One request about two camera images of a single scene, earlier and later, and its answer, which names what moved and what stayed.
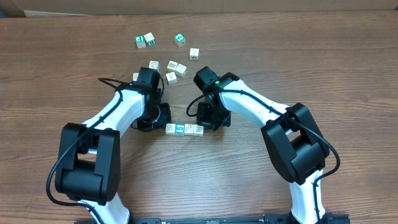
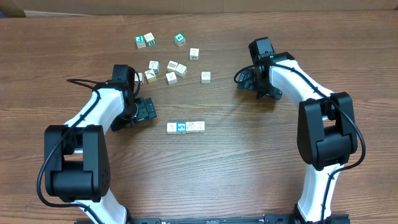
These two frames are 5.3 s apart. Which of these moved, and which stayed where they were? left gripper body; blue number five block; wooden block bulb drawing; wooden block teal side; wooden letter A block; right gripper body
Moved: left gripper body; right gripper body
Stayed: wooden block teal side; wooden letter A block; wooden block bulb drawing; blue number five block
